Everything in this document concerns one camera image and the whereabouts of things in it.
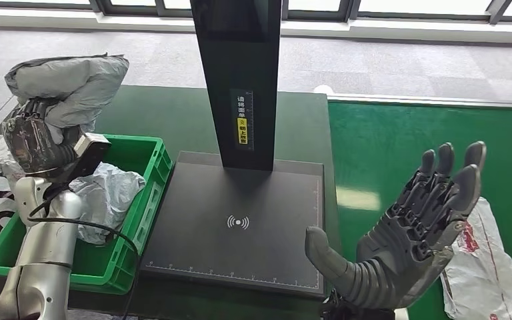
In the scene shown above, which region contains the black inbound scanner machine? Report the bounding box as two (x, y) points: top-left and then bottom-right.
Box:
(140, 0), (327, 299)

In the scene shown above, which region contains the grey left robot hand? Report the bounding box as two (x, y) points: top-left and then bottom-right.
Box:
(1, 97), (87, 177)

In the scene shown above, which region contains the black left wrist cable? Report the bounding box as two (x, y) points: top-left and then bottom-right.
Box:
(27, 185), (141, 320)

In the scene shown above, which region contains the silver conveyor side rail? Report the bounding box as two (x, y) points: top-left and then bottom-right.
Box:
(326, 93), (512, 109)

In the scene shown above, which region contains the green conveyor belt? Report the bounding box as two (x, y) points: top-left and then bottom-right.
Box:
(327, 100), (512, 320)

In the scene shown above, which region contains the grey parcel bag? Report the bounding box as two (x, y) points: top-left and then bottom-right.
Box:
(4, 53), (130, 145)
(440, 196), (512, 320)
(0, 159), (147, 247)

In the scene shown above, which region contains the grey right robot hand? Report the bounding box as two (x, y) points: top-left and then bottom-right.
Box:
(304, 141), (487, 310)

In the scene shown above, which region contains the yellow black label strip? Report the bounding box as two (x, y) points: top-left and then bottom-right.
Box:
(230, 88), (255, 152)

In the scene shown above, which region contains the green plastic crate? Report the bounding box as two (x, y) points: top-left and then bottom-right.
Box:
(0, 133), (174, 296)

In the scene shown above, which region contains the white window sill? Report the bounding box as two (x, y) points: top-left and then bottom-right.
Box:
(0, 6), (512, 46)

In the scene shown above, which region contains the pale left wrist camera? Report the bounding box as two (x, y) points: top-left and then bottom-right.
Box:
(73, 132), (112, 180)

